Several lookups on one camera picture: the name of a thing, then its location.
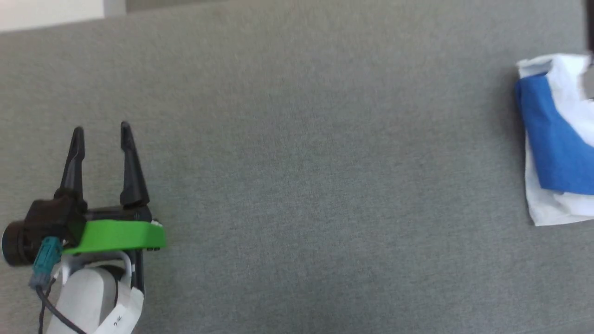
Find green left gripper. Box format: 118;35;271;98
1;122;167;267

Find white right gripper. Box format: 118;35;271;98
582;0;594;101

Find blue and white garment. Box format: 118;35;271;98
515;53;594;227

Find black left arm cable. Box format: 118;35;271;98
29;236;90;334

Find white box pedestal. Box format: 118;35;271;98
0;0;127;33

